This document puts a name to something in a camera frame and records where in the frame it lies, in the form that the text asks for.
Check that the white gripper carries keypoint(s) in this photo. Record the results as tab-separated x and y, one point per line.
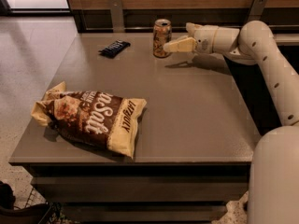
204	38

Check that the orange drink can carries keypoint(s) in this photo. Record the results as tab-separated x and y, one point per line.
162	33

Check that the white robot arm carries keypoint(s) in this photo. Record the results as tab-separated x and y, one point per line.
274	170

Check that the dark blue snack bar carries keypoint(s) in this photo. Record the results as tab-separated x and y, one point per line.
114	49

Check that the grey drawer cabinet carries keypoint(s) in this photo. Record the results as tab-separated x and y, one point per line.
192	152

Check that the brown yellow chip bag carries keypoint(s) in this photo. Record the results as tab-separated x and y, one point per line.
93	118

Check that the right metal wall bracket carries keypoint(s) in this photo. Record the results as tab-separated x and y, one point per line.
256	10

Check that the metal wall bracket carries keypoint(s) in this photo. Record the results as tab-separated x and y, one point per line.
256	10
116	13

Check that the left metal wall bracket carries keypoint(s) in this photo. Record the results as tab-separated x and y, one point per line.
116	13

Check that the dark wire basket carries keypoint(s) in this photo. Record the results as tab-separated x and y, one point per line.
43	213

